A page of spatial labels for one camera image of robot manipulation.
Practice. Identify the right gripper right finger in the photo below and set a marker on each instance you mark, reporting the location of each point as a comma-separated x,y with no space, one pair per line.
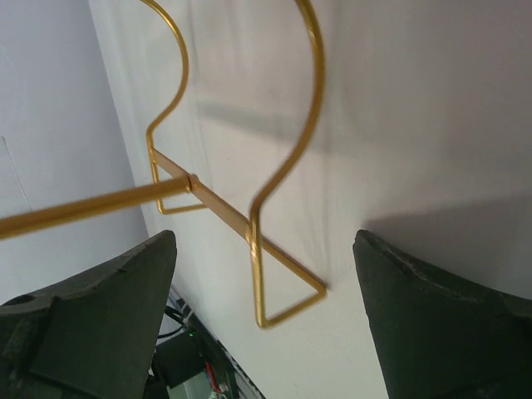
438,335

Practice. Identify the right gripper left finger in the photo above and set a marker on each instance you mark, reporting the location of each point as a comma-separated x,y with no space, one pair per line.
92,335

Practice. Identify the left green led board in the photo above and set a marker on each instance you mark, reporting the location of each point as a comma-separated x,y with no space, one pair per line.
188,353

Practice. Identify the gold wire glass rack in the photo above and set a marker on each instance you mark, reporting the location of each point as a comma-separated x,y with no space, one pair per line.
177,191

